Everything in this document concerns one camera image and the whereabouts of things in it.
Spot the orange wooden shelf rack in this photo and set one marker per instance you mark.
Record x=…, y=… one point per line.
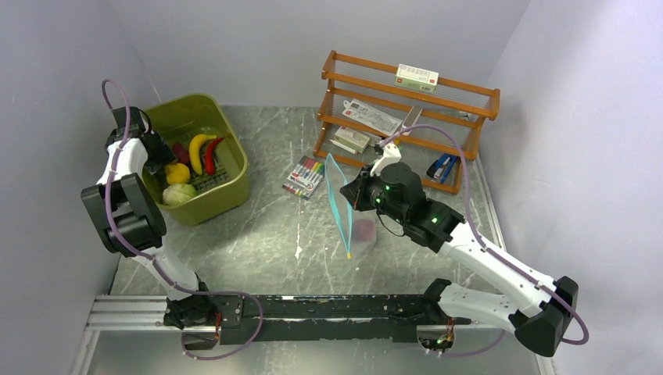
x=451, y=120

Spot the small white box lower shelf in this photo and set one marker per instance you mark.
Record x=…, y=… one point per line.
x=350, y=140

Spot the blue stapler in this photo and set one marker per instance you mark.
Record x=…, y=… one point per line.
x=439, y=170

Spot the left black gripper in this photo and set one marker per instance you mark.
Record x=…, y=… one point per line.
x=166, y=156

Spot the dark red sweet potato toy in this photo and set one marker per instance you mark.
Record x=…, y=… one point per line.
x=181, y=153

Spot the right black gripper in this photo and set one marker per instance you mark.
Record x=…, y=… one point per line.
x=361, y=184

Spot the pale green cabbage toy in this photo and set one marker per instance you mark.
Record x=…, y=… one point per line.
x=177, y=194

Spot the pack of coloured markers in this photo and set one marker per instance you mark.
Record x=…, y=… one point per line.
x=304, y=178

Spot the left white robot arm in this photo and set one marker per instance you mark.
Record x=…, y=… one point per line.
x=128, y=221

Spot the clear zip bag blue zipper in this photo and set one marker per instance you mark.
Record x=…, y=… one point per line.
x=343, y=215

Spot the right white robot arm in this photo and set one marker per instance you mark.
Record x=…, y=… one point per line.
x=536, y=308

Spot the white green box on shelf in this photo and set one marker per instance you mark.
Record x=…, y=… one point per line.
x=416, y=79

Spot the olive green plastic basket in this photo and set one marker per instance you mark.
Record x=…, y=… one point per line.
x=179, y=121

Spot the yellow banana toy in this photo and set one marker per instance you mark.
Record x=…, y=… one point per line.
x=194, y=148

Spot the purple onion toy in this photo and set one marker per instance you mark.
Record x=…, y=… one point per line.
x=363, y=231

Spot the yellow pear toy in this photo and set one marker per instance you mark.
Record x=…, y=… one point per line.
x=177, y=173

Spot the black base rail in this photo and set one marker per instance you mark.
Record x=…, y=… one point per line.
x=234, y=320

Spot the flat white packaged item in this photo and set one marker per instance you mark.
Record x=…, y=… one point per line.
x=371, y=117

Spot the red chili toy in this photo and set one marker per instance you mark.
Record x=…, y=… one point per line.
x=209, y=161

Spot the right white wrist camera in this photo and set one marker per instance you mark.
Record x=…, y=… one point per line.
x=390, y=156

